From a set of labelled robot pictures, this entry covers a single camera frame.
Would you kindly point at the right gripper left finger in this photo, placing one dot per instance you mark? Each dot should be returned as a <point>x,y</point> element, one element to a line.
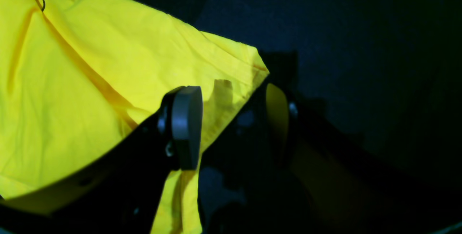
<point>120,192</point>

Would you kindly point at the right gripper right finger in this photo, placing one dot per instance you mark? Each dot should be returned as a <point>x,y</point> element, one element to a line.
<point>348,190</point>

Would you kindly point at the black table cloth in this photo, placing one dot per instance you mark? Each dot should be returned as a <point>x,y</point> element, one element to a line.
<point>385,73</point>

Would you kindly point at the yellow t-shirt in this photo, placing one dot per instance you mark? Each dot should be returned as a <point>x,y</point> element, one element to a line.
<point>78,76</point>

